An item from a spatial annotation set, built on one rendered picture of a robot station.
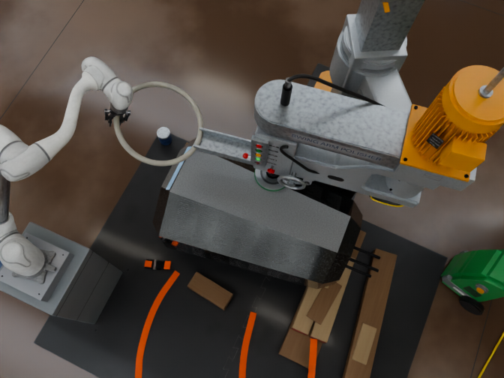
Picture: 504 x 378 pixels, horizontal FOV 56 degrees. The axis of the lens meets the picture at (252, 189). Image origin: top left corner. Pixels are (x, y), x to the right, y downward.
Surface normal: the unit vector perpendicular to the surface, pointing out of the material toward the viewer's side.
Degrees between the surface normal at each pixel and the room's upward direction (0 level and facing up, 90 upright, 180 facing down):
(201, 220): 45
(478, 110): 0
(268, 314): 0
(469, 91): 0
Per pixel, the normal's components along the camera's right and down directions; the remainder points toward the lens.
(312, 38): 0.02, -0.33
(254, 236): -0.23, 0.39
